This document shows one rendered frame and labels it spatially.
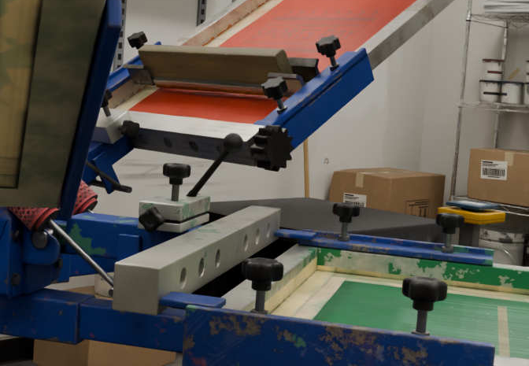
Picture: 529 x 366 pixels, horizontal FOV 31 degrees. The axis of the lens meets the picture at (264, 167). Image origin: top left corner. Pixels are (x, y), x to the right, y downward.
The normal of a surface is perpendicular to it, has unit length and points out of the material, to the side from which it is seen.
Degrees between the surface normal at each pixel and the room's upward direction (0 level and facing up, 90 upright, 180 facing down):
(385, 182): 84
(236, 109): 32
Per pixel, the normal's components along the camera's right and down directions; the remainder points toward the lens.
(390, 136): 0.73, 0.11
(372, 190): -0.62, 0.00
